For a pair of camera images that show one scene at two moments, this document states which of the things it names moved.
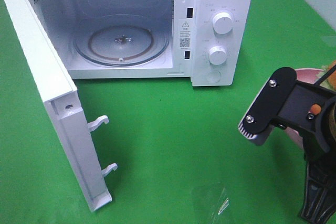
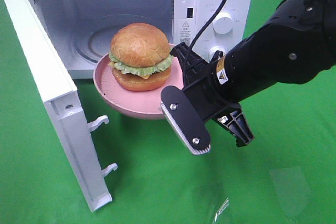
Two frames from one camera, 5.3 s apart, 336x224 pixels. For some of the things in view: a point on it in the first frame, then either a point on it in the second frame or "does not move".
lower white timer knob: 217,55 does not move
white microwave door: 58,89 does not move
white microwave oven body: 183,25 does not move
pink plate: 310,75 to 135,104
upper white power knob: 222,23 does not move
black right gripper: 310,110 to 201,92
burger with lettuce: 330,82 to 140,57
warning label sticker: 185,34 does not move
